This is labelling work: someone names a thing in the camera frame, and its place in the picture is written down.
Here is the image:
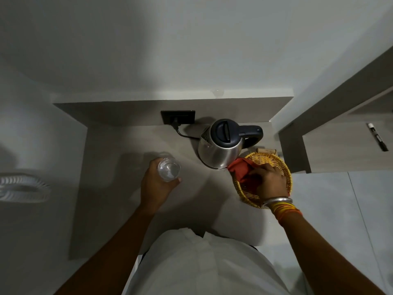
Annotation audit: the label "person's right hand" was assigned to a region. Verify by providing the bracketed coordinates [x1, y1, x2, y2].
[242, 164, 290, 207]

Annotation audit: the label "person's left hand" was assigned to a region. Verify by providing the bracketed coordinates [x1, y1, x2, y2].
[140, 159, 182, 211]

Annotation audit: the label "clear drinking glass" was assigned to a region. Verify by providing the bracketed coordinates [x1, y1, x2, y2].
[157, 154, 182, 182]

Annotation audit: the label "red cloth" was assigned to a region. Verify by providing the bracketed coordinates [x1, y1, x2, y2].
[228, 158, 261, 198]

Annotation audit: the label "person's left forearm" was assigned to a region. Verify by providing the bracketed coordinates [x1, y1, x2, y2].
[54, 205, 164, 295]

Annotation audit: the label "person's right forearm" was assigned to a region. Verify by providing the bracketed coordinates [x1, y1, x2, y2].
[277, 210, 387, 295]

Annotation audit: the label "yellow wicker basket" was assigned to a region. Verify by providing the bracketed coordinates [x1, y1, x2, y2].
[232, 152, 293, 209]

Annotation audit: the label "silver bangle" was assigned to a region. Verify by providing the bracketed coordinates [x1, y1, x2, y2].
[262, 196, 294, 209]

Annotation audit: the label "stainless steel electric kettle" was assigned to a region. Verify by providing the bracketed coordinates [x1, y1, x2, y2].
[197, 118, 264, 170]

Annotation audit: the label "orange and yellow bangles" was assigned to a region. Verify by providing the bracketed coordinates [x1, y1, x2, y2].
[270, 202, 304, 226]

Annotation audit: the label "wooden shelf unit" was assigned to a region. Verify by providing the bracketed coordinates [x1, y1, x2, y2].
[278, 47, 393, 175]

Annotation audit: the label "white garment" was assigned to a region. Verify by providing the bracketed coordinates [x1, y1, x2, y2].
[121, 228, 305, 295]

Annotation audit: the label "black marker pen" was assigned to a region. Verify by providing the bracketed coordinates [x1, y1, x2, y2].
[366, 122, 388, 152]

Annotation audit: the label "black kettle power cord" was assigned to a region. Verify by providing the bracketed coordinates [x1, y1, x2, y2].
[175, 124, 202, 140]

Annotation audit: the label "black wall socket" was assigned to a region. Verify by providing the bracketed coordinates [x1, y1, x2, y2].
[161, 110, 196, 126]

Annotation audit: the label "white coiled cord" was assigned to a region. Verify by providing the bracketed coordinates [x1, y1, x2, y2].
[0, 176, 51, 204]

